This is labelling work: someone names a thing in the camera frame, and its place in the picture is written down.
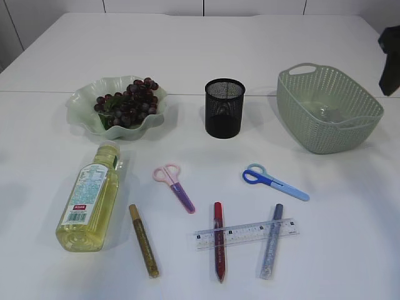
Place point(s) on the clear plastic sheet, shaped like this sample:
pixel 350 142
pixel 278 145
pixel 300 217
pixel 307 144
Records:
pixel 329 115

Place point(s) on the green woven plastic basket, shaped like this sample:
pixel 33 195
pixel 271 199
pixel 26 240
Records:
pixel 298 95

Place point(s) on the yellow tea drink bottle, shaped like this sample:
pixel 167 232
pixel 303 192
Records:
pixel 84 223

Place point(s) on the blue scissors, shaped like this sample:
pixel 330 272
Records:
pixel 256 174

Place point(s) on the clear plastic ruler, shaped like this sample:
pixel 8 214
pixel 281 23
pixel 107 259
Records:
pixel 240 234

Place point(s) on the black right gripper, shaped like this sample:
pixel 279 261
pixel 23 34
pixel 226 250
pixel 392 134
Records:
pixel 389 42

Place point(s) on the purple grape bunch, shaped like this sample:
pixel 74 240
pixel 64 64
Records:
pixel 129 108

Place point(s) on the pink purple scissors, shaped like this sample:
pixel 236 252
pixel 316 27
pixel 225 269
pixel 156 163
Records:
pixel 169 174

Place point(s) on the red glitter pen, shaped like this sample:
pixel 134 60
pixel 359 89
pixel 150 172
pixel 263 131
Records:
pixel 219 250

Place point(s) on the silver blue glitter pen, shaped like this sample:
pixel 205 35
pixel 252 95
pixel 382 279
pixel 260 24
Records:
pixel 272 243

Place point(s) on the black mesh pen holder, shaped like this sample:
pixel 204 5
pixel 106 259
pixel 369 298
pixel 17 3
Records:
pixel 224 99

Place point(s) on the gold glitter pen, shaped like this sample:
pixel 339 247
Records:
pixel 144 244

